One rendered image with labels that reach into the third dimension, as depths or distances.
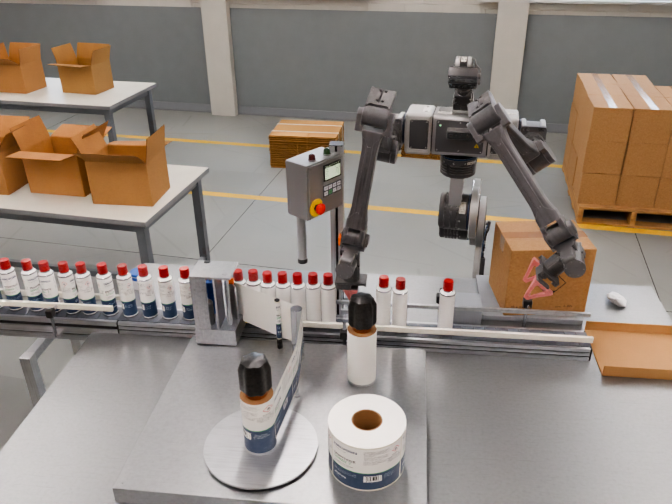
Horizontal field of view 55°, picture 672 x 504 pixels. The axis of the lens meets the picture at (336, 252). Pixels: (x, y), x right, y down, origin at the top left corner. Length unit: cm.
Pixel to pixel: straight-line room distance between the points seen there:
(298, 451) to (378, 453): 27
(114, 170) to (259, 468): 219
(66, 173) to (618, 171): 379
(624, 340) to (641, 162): 294
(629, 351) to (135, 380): 166
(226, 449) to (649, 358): 142
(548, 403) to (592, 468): 27
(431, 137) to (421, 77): 497
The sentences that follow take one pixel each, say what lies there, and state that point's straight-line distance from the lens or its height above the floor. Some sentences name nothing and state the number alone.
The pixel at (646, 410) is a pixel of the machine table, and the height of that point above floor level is 83.
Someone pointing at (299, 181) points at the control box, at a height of 142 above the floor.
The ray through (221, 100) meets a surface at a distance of 796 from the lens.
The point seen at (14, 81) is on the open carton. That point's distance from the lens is 642.
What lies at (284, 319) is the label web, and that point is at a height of 99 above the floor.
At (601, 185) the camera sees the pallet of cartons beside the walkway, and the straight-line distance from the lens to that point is 531.
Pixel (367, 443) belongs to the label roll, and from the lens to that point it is 166.
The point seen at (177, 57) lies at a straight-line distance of 817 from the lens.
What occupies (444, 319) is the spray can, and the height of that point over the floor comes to 95.
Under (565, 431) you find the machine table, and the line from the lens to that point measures 207.
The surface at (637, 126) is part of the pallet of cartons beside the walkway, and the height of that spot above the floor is 77.
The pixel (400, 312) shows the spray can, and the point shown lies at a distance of 222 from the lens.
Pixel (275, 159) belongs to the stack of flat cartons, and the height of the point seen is 8.
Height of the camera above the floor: 219
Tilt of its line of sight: 28 degrees down
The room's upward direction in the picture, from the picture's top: 1 degrees counter-clockwise
